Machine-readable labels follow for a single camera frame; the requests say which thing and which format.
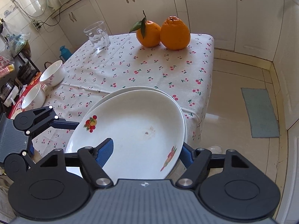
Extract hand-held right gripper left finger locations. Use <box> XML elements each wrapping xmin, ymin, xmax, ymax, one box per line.
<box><xmin>35</xmin><ymin>138</ymin><xmax>115</xmax><ymax>188</ymax></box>

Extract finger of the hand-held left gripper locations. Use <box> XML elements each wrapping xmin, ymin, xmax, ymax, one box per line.
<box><xmin>21</xmin><ymin>145</ymin><xmax>35</xmax><ymax>169</ymax></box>
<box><xmin>25</xmin><ymin>106</ymin><xmax>80</xmax><ymax>135</ymax></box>

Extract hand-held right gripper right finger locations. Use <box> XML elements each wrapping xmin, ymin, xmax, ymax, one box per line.
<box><xmin>176</xmin><ymin>142</ymin><xmax>251</xmax><ymax>188</ymax></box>

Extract white bowl pink flowers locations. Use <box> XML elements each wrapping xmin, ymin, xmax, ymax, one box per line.
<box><xmin>21</xmin><ymin>84</ymin><xmax>46</xmax><ymax>111</ymax></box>
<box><xmin>39</xmin><ymin>60</ymin><xmax>65</xmax><ymax>87</ymax></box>
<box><xmin>10</xmin><ymin>108</ymin><xmax>24</xmax><ymax>120</ymax></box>

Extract white plate with brown stain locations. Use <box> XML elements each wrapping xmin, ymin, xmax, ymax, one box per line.
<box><xmin>65</xmin><ymin>90</ymin><xmax>186</xmax><ymax>180</ymax></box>

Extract white plate fruit decal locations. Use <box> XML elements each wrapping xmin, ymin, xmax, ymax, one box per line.
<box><xmin>89</xmin><ymin>86</ymin><xmax>188</xmax><ymax>145</ymax></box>

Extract blue thermos flask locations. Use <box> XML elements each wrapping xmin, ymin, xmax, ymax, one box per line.
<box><xmin>59</xmin><ymin>45</ymin><xmax>73</xmax><ymax>62</ymax></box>

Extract green floor mat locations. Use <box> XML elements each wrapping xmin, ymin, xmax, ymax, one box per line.
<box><xmin>241</xmin><ymin>87</ymin><xmax>280</xmax><ymax>139</ymax></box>

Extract cherry print tablecloth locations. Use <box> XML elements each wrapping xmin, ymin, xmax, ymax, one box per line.
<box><xmin>30</xmin><ymin>33</ymin><xmax>215</xmax><ymax>159</ymax></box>

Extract clear plastic bag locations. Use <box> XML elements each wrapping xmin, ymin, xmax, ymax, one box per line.
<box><xmin>0</xmin><ymin>21</ymin><xmax>31</xmax><ymax>61</ymax></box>

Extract glass mug with water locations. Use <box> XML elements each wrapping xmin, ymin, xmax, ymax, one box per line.
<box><xmin>84</xmin><ymin>21</ymin><xmax>111</xmax><ymax>50</ymax></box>

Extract white power strip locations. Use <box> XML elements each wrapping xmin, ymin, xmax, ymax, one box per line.
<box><xmin>31</xmin><ymin>20</ymin><xmax>44</xmax><ymax>31</ymax></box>

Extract knobbly orange without leaf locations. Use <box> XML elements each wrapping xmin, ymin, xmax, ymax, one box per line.
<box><xmin>160</xmin><ymin>15</ymin><xmax>191</xmax><ymax>50</ymax></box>

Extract orange with green leaf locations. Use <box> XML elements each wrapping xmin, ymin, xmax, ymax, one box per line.
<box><xmin>129</xmin><ymin>10</ymin><xmax>162</xmax><ymax>48</ymax></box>

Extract black power cable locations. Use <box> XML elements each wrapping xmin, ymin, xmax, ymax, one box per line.
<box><xmin>37</xmin><ymin>1</ymin><xmax>72</xmax><ymax>28</ymax></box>

